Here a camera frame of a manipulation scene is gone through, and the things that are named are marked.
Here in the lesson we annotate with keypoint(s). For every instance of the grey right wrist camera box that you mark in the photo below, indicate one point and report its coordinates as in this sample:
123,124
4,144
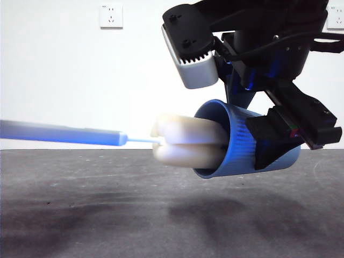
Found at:
199,75

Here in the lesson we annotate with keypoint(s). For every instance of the blue ribbed plastic cup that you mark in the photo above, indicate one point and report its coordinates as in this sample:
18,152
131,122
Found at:
239,161

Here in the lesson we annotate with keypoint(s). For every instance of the white wall socket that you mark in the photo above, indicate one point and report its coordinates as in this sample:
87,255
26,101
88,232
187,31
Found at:
111,16
336,22

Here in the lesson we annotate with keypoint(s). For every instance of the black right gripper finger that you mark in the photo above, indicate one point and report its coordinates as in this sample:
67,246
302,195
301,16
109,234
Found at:
271,139
239,94

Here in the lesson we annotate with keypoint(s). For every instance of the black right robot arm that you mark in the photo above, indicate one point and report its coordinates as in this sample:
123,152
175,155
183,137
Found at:
268,13

